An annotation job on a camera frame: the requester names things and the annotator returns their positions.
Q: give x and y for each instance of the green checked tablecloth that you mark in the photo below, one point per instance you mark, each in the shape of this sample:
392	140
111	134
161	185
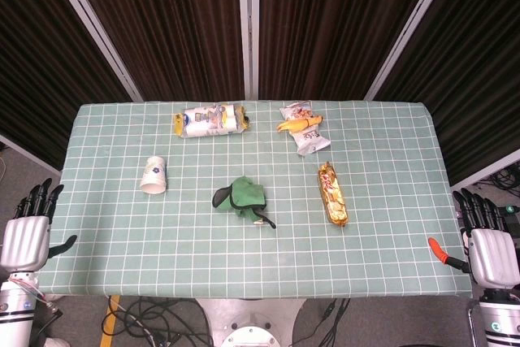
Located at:
122	241

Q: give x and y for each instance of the white yellow snack bag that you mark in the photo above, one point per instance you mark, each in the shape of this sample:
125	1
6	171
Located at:
207	121

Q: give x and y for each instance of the white paper cup blue flower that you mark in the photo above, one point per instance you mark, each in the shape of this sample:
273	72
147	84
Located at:
154	176

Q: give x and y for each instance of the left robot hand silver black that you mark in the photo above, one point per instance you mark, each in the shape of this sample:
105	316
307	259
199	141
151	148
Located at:
24	241

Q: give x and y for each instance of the yellow floor tape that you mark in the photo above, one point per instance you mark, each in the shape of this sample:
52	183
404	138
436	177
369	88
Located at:
109	322

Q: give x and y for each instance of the right robot hand orange thumb tip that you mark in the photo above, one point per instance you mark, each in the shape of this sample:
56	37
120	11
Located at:
493	257

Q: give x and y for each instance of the yellow snack packet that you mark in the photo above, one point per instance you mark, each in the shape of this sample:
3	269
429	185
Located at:
298	124

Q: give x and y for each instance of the gold biscuit pack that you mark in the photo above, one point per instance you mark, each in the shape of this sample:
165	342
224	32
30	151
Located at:
333	196

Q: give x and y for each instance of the black power strip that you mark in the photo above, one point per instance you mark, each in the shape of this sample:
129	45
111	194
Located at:
512	217

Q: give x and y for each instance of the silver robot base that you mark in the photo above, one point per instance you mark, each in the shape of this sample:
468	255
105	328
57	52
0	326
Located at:
248	318

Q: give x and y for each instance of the black and green cloth pouch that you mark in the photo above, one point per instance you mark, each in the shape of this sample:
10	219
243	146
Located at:
243	196

